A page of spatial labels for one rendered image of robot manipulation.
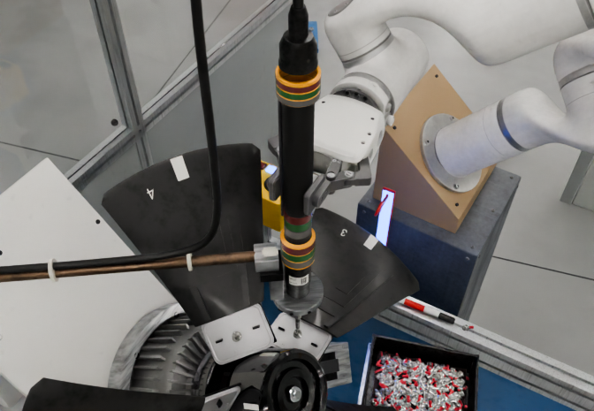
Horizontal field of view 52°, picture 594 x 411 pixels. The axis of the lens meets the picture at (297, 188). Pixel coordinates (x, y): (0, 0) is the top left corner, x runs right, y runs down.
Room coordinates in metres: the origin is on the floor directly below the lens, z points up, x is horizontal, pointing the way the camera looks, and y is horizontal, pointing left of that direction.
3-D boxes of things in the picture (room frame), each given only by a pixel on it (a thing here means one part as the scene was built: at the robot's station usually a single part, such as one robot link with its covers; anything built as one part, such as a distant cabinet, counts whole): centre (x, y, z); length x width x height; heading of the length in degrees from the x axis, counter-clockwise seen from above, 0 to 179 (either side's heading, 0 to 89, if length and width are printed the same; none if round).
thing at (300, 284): (0.48, 0.00, 1.50); 0.04 x 0.04 x 0.46
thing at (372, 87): (0.63, -0.08, 1.51); 0.09 x 0.03 x 0.08; 61
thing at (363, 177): (0.53, -0.07, 1.51); 0.08 x 0.06 x 0.01; 31
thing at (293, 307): (0.48, 0.01, 1.35); 0.09 x 0.07 x 0.10; 96
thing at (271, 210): (0.94, 0.08, 1.02); 0.16 x 0.10 x 0.11; 61
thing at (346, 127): (0.58, -0.05, 1.51); 0.11 x 0.10 x 0.07; 151
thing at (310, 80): (0.48, 0.00, 1.65); 0.04 x 0.04 x 0.03
